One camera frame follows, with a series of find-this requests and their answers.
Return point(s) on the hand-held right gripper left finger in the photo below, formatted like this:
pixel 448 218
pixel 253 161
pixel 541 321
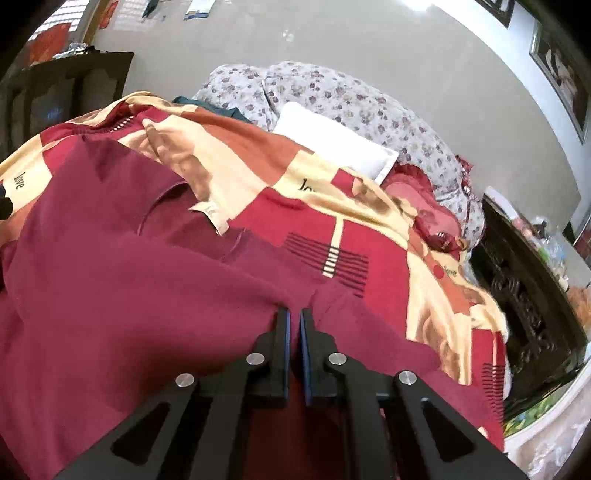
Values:
pixel 286 337

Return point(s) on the eye chart poster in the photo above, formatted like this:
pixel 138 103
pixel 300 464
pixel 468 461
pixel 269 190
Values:
pixel 199 9

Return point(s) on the white pillow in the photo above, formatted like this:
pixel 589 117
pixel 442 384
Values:
pixel 332 138

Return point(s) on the teal cloth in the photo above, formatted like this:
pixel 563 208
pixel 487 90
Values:
pixel 221 110

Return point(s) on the pile of toys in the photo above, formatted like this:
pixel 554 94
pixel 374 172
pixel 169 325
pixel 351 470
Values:
pixel 549 249

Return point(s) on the window with blinds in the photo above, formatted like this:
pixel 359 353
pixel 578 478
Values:
pixel 69 16

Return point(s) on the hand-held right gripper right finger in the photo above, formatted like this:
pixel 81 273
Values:
pixel 305 346

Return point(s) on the floral quilt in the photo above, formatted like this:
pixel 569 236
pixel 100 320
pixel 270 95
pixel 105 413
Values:
pixel 346 92

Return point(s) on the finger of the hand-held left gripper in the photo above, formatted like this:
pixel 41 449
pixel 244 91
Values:
pixel 4 203

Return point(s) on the dark framed wall picture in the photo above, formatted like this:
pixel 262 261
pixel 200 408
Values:
pixel 498 9

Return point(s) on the red paper wall decoration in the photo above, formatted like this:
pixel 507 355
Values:
pixel 109 13

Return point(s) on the dark wooden cabinet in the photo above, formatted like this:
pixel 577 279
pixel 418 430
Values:
pixel 69 92

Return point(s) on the clutter of small things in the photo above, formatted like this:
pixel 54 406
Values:
pixel 76 50

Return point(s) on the red box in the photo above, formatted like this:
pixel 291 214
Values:
pixel 51 40

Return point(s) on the maroon shirt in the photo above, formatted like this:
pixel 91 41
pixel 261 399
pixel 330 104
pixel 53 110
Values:
pixel 138 277

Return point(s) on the red cushion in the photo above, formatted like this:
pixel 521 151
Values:
pixel 415 194

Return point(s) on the red and yellow printed blanket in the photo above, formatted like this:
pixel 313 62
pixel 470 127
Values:
pixel 392 277

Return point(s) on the carved dark wooden sideboard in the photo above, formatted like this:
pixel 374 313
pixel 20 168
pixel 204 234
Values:
pixel 521 300

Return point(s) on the dark hanging cloth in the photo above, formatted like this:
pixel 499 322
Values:
pixel 150 8

